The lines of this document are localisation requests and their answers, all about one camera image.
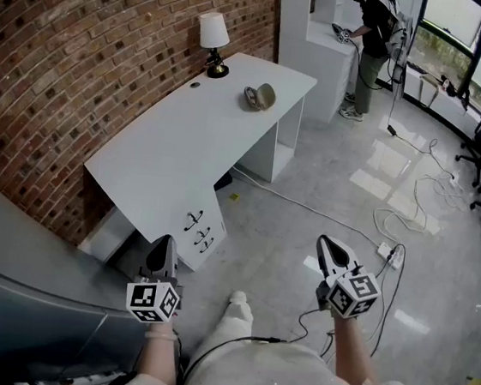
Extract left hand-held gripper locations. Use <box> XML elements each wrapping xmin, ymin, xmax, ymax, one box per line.
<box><xmin>123</xmin><ymin>230</ymin><xmax>189</xmax><ymax>327</ymax></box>

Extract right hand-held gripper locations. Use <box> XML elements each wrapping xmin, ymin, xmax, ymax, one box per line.
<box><xmin>308</xmin><ymin>233</ymin><xmax>388</xmax><ymax>324</ymax></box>

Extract beige glasses case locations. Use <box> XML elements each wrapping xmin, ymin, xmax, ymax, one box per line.
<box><xmin>240</xmin><ymin>79</ymin><xmax>279</xmax><ymax>115</ymax></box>

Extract person's left forearm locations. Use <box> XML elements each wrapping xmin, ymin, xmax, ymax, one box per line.
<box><xmin>131</xmin><ymin>318</ymin><xmax>187</xmax><ymax>385</ymax></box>

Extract person's right forearm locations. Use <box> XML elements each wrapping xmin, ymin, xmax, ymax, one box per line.
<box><xmin>324</xmin><ymin>314</ymin><xmax>387</xmax><ymax>385</ymax></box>

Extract white power strip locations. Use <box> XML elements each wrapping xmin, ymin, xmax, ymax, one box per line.
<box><xmin>375</xmin><ymin>241</ymin><xmax>406</xmax><ymax>270</ymax></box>

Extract person's white shoe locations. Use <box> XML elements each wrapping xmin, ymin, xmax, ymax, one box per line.
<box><xmin>227</xmin><ymin>289</ymin><xmax>250</xmax><ymax>306</ymax></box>

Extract person's white clothing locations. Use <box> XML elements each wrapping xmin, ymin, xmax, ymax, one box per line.
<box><xmin>112</xmin><ymin>280</ymin><xmax>463</xmax><ymax>385</ymax></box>

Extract white desk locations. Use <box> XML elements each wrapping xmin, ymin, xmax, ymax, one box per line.
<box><xmin>73</xmin><ymin>36</ymin><xmax>321</xmax><ymax>285</ymax></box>

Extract grey cabinet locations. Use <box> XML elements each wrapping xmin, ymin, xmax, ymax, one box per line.
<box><xmin>0</xmin><ymin>164</ymin><xmax>173</xmax><ymax>385</ymax></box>

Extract white waste bin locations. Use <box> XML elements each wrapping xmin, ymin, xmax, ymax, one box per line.
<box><xmin>416</xmin><ymin>72</ymin><xmax>442</xmax><ymax>110</ymax></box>

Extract white shelf cabinet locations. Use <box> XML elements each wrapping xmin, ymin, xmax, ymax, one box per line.
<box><xmin>266</xmin><ymin>0</ymin><xmax>418</xmax><ymax>133</ymax></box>

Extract white shade table lamp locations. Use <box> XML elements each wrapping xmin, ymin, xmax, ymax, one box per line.
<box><xmin>192</xmin><ymin>9</ymin><xmax>237</xmax><ymax>81</ymax></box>

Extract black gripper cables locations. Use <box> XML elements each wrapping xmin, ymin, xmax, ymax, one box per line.
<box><xmin>290</xmin><ymin>232</ymin><xmax>408</xmax><ymax>370</ymax></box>

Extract long white floor cable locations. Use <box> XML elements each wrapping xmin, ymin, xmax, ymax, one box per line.
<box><xmin>224</xmin><ymin>165</ymin><xmax>390</xmax><ymax>249</ymax></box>

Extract black body-worn cable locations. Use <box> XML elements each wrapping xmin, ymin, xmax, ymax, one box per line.
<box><xmin>182</xmin><ymin>327</ymin><xmax>288</xmax><ymax>385</ymax></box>

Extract tangled white floor cable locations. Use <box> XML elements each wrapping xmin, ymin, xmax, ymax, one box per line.
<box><xmin>370</xmin><ymin>159</ymin><xmax>473</xmax><ymax>252</ymax></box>

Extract black adapter cable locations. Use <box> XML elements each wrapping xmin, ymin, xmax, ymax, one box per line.
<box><xmin>381</xmin><ymin>124</ymin><xmax>465</xmax><ymax>181</ymax></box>

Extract black window frame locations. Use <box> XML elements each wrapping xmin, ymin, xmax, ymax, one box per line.
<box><xmin>401</xmin><ymin>0</ymin><xmax>481</xmax><ymax>145</ymax></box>

